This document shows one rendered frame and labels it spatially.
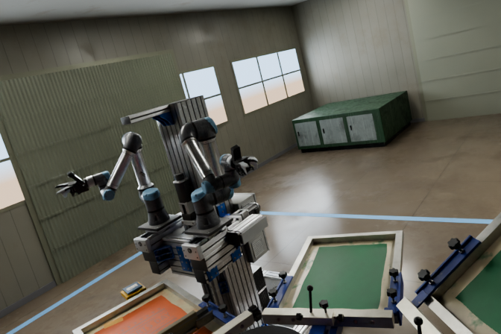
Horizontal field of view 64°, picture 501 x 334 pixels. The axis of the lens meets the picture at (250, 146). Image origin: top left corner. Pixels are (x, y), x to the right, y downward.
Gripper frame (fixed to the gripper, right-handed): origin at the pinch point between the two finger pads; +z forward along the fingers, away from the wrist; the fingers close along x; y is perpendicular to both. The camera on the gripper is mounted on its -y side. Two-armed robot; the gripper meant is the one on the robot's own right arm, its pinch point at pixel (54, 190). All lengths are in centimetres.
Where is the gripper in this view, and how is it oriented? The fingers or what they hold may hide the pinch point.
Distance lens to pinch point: 294.7
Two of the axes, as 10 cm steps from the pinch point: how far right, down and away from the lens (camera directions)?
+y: 1.9, 9.3, 3.0
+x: -4.6, -1.9, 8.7
